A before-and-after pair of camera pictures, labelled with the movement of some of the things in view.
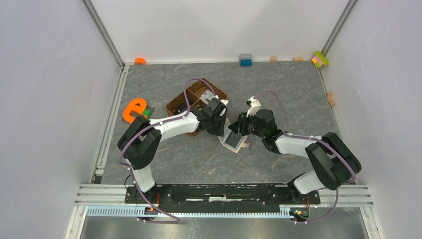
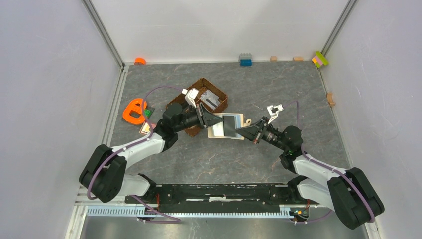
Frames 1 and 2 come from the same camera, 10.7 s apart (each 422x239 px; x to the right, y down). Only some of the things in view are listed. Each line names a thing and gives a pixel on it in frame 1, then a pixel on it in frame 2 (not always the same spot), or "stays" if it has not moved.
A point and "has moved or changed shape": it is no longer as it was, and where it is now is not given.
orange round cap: x=140 y=61 stays
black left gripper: x=220 y=132 to x=205 y=118
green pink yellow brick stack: x=319 y=59 stays
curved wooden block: x=331 y=101 stays
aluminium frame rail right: x=337 y=28 stays
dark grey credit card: x=233 y=139 has moved or changed shape
